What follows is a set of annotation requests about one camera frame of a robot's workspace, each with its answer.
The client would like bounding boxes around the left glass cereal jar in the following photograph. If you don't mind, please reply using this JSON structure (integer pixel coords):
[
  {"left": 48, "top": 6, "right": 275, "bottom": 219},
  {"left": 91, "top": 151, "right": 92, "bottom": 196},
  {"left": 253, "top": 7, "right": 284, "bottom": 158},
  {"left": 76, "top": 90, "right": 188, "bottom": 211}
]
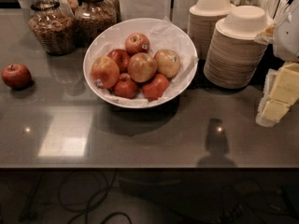
[{"left": 28, "top": 0, "right": 76, "bottom": 55}]

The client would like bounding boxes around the centre yellow-red apple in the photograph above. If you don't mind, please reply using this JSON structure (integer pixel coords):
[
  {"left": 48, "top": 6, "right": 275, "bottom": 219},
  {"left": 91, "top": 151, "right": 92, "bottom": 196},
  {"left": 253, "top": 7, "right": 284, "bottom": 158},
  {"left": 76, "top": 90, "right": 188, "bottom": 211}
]
[{"left": 127, "top": 52, "right": 157, "bottom": 83}]

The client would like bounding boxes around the stack of paper bowls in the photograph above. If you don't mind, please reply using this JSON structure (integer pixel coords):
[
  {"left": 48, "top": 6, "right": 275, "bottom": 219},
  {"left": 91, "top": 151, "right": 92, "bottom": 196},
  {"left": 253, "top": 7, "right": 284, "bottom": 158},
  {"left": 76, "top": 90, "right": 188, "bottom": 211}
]
[
  {"left": 187, "top": 0, "right": 234, "bottom": 60},
  {"left": 204, "top": 6, "right": 271, "bottom": 89}
]

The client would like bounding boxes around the right glass cereal jar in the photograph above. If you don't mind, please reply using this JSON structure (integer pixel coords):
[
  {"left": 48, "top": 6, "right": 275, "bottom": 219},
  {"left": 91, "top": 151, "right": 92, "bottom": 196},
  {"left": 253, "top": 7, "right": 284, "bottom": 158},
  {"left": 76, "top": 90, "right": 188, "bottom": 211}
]
[{"left": 75, "top": 0, "right": 117, "bottom": 43}]

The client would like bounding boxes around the dark red apple in bowl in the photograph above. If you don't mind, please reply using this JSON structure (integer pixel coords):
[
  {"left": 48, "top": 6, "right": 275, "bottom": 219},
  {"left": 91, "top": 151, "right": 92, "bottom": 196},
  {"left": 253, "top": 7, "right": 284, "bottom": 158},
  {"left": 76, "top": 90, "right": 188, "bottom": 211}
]
[{"left": 107, "top": 49, "right": 130, "bottom": 73}]

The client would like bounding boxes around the right yellow-red apple with sticker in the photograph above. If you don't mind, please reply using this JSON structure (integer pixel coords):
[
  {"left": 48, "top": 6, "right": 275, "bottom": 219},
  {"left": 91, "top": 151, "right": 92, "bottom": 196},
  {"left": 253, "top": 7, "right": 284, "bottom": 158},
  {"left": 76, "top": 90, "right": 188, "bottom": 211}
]
[{"left": 154, "top": 49, "right": 180, "bottom": 78}]

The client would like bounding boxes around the front right red apple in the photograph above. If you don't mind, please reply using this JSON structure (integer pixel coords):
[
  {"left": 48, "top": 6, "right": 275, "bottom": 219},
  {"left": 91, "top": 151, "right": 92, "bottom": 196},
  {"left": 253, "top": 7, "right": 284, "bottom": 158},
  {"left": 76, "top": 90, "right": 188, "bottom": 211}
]
[{"left": 141, "top": 74, "right": 170, "bottom": 101}]

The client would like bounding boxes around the black floor cable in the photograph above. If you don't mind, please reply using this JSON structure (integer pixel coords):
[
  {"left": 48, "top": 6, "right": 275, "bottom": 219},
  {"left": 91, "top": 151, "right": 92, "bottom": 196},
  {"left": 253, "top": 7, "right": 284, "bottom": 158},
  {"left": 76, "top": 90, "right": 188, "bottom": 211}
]
[{"left": 57, "top": 169, "right": 134, "bottom": 224}]

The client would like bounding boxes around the front left red apple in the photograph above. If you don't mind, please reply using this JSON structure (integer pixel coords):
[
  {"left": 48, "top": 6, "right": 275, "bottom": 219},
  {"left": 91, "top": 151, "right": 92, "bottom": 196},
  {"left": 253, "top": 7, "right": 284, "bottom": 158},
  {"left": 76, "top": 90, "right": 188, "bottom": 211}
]
[{"left": 113, "top": 73, "right": 138, "bottom": 99}]

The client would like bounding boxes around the front stack of paper bowls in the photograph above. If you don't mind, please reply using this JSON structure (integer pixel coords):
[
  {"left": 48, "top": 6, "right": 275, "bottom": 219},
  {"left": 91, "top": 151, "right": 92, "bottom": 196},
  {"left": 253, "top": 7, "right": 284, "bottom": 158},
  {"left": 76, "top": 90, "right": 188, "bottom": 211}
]
[{"left": 204, "top": 6, "right": 271, "bottom": 89}]

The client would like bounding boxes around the white paper bowl liner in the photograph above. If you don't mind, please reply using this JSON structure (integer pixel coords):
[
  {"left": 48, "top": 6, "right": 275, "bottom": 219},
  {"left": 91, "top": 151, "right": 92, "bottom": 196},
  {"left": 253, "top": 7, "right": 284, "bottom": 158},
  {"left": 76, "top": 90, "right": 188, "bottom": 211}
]
[{"left": 92, "top": 16, "right": 200, "bottom": 107}]

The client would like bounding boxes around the red apple on table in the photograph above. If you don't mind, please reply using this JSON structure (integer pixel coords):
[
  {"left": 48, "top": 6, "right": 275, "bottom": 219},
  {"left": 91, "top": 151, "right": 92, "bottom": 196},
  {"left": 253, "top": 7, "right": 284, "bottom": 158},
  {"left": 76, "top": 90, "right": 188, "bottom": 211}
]
[{"left": 1, "top": 63, "right": 32, "bottom": 90}]

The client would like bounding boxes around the rear stack of paper bowls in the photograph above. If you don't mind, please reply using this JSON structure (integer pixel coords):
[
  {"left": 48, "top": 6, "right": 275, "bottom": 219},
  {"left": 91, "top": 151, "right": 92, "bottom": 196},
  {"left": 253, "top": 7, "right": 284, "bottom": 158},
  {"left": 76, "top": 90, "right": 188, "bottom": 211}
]
[{"left": 187, "top": 0, "right": 234, "bottom": 60}]

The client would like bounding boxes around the top apple with sticker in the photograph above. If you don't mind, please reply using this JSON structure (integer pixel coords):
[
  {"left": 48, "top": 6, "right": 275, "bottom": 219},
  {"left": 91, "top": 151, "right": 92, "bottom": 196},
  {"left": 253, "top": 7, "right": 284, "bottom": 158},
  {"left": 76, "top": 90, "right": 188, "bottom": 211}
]
[{"left": 125, "top": 33, "right": 150, "bottom": 55}]

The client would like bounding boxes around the large left apple with sticker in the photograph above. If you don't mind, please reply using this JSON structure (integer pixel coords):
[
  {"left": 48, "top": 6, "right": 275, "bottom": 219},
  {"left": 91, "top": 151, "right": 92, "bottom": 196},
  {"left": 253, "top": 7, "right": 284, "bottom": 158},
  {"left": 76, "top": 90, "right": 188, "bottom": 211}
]
[{"left": 91, "top": 56, "right": 120, "bottom": 89}]

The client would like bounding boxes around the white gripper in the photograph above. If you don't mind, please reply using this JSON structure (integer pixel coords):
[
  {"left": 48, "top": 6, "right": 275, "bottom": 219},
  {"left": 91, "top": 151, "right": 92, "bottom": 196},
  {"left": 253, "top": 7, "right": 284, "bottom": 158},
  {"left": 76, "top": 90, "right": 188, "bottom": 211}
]
[{"left": 254, "top": 0, "right": 299, "bottom": 127}]

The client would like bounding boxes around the white bowl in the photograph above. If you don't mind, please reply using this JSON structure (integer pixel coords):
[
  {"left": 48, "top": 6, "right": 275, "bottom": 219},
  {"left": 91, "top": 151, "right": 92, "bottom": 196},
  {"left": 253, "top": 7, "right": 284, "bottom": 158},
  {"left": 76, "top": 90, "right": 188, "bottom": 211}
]
[{"left": 82, "top": 17, "right": 199, "bottom": 109}]

